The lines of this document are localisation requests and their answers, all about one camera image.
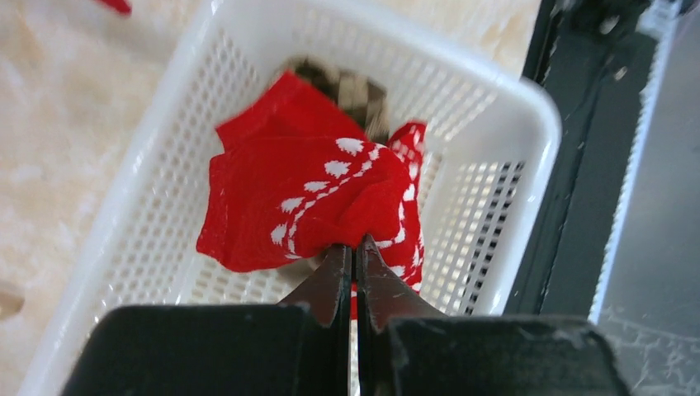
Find brown argyle sock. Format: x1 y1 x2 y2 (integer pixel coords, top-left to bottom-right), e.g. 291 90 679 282
278 55 391 144

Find red patterned sock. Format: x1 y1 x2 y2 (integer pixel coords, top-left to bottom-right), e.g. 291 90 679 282
196 73 427 291
97 0 132 17

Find white plastic basket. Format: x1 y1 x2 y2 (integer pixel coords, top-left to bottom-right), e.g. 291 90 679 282
20 1 561 395

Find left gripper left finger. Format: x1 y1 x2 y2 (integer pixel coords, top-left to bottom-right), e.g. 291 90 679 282
63 245 352 395

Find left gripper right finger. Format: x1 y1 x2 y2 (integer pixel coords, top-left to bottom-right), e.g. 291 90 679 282
355 236 630 395

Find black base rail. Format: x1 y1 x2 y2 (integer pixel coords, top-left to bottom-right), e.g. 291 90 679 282
505 1 686 321

